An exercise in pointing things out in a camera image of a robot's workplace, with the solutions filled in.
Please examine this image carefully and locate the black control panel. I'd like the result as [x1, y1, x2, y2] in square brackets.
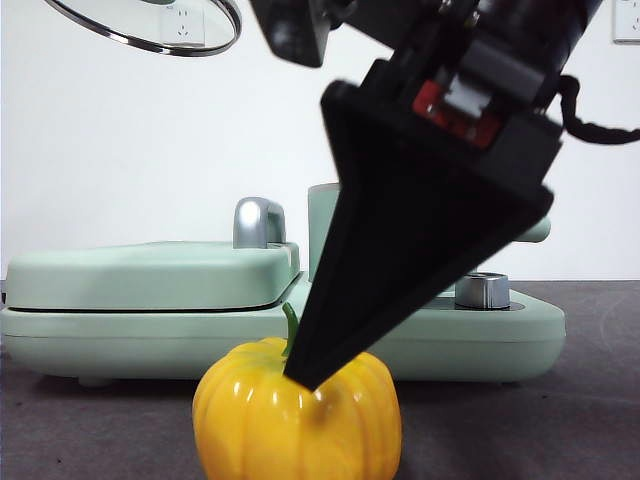
[429, 296, 526, 312]

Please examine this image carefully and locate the silver griddle cover handle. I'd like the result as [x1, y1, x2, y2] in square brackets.
[232, 196, 288, 250]

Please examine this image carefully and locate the white wall socket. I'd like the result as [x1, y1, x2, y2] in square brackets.
[612, 0, 640, 45]
[161, 0, 207, 49]

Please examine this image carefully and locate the mint green breakfast machine base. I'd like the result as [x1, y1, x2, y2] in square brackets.
[0, 282, 568, 389]

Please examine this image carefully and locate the glass lid with green knob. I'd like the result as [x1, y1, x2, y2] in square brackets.
[43, 0, 243, 58]

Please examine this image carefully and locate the yellow toy pumpkin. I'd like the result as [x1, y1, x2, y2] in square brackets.
[191, 301, 403, 480]

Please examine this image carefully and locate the silver control knob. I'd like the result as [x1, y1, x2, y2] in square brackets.
[454, 271, 512, 309]

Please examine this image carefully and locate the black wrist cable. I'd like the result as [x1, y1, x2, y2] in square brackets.
[556, 73, 640, 147]

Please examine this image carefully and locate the mint green griddle cover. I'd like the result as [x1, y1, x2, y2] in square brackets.
[5, 242, 302, 313]

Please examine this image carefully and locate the mint green handled pot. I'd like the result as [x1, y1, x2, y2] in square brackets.
[306, 183, 554, 294]

